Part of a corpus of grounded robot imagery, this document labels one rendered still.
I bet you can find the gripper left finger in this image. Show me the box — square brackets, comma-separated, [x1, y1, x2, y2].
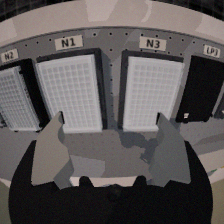
[8, 111, 74, 224]

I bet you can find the white operator button panel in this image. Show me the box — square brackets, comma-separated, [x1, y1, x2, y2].
[192, 140, 224, 173]

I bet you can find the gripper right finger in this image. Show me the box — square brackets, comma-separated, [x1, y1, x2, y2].
[149, 112, 213, 224]

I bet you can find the white rectangular plate lid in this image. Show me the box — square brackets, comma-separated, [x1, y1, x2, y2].
[35, 55, 102, 133]
[123, 57, 185, 132]

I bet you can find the grey flat base plate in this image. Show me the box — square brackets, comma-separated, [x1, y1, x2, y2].
[0, 26, 224, 185]

